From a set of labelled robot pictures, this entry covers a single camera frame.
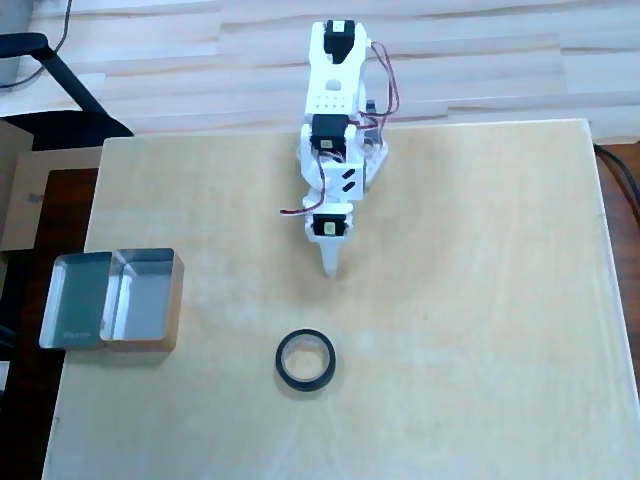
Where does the grey metal tin lid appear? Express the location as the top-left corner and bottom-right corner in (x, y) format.
(38, 251), (114, 350)

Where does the black tape roll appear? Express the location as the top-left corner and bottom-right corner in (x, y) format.
(274, 326), (339, 393)

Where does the red black servo cable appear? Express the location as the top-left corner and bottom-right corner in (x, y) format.
(367, 40), (403, 121)
(279, 152), (332, 218)

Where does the thick black cable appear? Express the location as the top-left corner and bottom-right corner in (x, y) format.
(592, 143), (640, 226)

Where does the dark brown desk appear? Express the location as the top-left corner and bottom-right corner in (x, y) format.
(0, 168), (101, 480)

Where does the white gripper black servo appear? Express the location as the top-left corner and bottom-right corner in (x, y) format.
(302, 197), (360, 280)

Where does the thin black cable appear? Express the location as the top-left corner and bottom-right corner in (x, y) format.
(0, 0), (74, 94)

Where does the printed cardboard box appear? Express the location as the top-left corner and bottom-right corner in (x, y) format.
(1, 146), (104, 252)

